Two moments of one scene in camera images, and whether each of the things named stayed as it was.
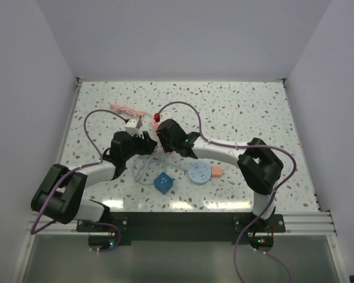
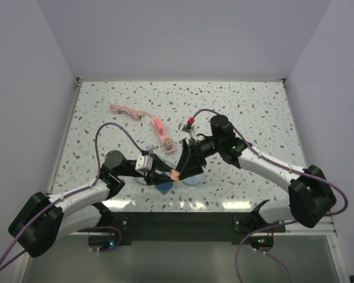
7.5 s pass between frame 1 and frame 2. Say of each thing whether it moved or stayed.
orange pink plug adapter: moved
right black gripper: moved
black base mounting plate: stayed
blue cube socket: stayed
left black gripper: moved
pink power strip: stayed
